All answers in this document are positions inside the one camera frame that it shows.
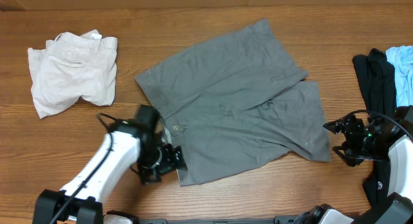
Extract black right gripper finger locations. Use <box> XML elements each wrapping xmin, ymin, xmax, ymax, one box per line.
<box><xmin>323</xmin><ymin>119</ymin><xmax>347</xmax><ymax>134</ymax></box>
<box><xmin>332</xmin><ymin>146</ymin><xmax>358</xmax><ymax>167</ymax></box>

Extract grey shorts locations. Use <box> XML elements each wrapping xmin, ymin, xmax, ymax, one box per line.
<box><xmin>136</xmin><ymin>19</ymin><xmax>330</xmax><ymax>186</ymax></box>

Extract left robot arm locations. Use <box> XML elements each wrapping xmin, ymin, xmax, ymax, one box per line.
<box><xmin>32</xmin><ymin>105</ymin><xmax>186</xmax><ymax>224</ymax></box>

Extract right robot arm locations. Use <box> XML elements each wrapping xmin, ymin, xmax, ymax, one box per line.
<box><xmin>294</xmin><ymin>106</ymin><xmax>412</xmax><ymax>224</ymax></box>

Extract black garment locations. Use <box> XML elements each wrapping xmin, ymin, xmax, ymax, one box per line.
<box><xmin>352</xmin><ymin>48</ymin><xmax>398</xmax><ymax>207</ymax></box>

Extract light blue garment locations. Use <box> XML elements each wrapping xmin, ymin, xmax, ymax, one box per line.
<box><xmin>386</xmin><ymin>46</ymin><xmax>412</xmax><ymax>107</ymax></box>

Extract beige folded shorts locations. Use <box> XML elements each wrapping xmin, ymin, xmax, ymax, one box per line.
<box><xmin>27</xmin><ymin>30</ymin><xmax>118</xmax><ymax>119</ymax></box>

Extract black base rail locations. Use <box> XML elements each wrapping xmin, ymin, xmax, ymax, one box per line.
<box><xmin>103</xmin><ymin>210</ymin><xmax>310</xmax><ymax>224</ymax></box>

